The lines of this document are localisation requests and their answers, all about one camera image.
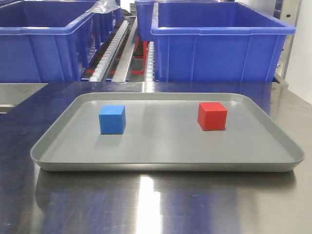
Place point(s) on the blue bin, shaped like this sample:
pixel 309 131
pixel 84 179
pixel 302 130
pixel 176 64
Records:
pixel 144 13
pixel 50 40
pixel 216 41

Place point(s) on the blue bin rear right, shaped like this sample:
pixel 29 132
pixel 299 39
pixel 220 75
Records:
pixel 144 13

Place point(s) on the blue cube block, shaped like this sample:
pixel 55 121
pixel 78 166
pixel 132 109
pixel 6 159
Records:
pixel 112 119

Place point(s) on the blue bin front left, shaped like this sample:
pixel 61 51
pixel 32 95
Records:
pixel 50 40

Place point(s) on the white roller rail left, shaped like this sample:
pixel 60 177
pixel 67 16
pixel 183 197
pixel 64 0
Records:
pixel 104 66

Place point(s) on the red cube block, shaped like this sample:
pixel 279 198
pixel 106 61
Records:
pixel 212 116

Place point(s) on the white roller rail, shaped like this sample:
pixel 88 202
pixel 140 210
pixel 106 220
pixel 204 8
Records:
pixel 149 69
pixel 104 66

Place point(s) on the grey plastic tray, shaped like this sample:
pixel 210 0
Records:
pixel 162 134

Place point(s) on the grey perforated shelf post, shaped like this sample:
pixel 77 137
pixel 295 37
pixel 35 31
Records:
pixel 289 13

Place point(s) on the red shelf frame bar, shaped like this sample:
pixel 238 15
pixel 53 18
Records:
pixel 139 59

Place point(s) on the white roller rail right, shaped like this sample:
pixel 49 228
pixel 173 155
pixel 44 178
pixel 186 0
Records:
pixel 149 69

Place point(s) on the clear plastic bag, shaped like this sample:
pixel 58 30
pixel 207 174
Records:
pixel 104 7

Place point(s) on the blue bin front right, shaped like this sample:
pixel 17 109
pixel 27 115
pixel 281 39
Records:
pixel 216 41

